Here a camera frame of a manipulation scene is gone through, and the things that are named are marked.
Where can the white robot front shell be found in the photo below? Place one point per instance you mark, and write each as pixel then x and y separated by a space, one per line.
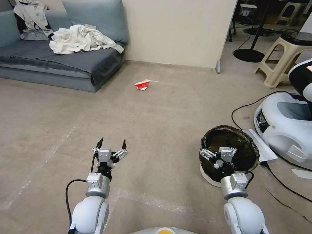
pixel 161 230

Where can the crushed red paper cup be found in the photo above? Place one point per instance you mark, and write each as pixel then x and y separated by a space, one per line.
pixel 142 85

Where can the cream partition panel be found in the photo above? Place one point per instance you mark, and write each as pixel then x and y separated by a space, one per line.
pixel 175 29

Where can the white wheeled robot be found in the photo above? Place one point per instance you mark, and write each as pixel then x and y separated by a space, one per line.
pixel 282 122

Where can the black chair leg with caster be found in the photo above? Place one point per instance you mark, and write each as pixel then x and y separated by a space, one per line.
pixel 231 31

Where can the blue grey sofa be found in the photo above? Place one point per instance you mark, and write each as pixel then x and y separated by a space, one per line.
pixel 48 70

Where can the flat white board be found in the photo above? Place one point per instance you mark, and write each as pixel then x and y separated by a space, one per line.
pixel 264 148

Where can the black stand with round base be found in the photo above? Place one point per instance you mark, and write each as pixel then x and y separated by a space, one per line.
pixel 248 54

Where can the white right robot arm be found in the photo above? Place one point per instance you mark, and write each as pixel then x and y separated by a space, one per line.
pixel 243 212

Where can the white tape piece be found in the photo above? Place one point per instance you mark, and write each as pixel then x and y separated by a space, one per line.
pixel 302 173

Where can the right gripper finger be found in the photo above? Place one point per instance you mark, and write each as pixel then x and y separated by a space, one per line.
pixel 231 146
pixel 207 153

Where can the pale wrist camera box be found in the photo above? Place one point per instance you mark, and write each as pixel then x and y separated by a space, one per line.
pixel 226 153
pixel 104 154

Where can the blue sofa cushion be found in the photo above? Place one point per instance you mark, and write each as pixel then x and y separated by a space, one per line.
pixel 102 17

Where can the large beige plastic stool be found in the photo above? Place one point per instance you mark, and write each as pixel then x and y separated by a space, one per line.
pixel 278 61

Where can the black white device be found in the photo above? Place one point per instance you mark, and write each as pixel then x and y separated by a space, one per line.
pixel 302 36

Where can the grey white garment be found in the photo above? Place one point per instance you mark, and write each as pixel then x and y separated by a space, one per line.
pixel 31 17

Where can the dark grey sofa cover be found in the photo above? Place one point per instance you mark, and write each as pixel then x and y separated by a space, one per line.
pixel 61 58

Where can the small beige plastic stool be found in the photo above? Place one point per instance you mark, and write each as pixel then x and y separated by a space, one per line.
pixel 291 12

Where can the white trash can black bag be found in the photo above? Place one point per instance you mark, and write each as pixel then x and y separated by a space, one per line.
pixel 246 146

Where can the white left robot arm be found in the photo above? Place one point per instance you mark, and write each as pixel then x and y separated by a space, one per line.
pixel 91 209

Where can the white crumpled cloth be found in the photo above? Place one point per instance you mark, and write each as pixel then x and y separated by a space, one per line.
pixel 78 39

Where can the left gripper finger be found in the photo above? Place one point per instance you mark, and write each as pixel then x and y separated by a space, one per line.
pixel 121 153
pixel 99 143

